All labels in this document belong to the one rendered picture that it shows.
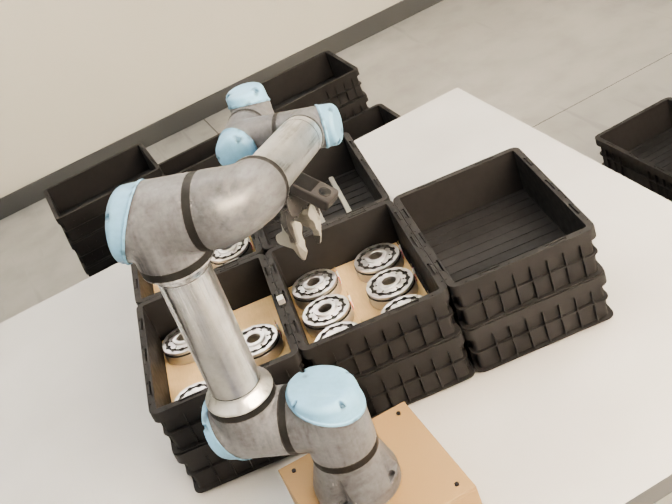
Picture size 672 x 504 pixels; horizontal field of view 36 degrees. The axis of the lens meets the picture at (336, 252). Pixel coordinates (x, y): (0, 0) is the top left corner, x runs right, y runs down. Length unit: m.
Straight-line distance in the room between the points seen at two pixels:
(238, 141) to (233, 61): 3.68
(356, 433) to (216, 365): 0.25
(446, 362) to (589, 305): 0.30
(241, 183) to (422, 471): 0.63
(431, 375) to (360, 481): 0.38
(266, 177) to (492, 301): 0.67
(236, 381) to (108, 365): 0.97
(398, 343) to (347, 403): 0.36
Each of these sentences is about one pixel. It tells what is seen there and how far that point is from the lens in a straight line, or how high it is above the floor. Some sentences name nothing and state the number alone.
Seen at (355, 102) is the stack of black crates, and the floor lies 0.48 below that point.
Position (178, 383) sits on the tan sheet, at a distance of 2.17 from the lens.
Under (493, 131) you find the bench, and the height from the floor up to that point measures 0.70.
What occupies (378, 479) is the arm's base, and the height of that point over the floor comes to 0.84.
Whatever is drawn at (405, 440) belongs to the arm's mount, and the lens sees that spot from 1.86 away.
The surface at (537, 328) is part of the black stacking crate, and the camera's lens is 2.06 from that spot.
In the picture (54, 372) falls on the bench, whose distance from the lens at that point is 2.67.
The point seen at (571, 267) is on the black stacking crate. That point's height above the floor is 0.86.
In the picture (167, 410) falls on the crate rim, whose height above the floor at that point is 0.93.
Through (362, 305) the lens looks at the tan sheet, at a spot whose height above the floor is 0.83.
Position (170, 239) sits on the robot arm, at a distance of 1.46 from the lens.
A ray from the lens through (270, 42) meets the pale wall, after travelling 5.52.
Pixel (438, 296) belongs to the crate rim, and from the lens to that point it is 1.93.
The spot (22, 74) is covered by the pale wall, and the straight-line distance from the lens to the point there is 5.26.
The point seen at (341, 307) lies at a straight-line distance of 2.11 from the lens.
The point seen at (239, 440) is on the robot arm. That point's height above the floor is 0.99.
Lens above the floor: 2.05
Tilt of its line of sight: 31 degrees down
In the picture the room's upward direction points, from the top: 22 degrees counter-clockwise
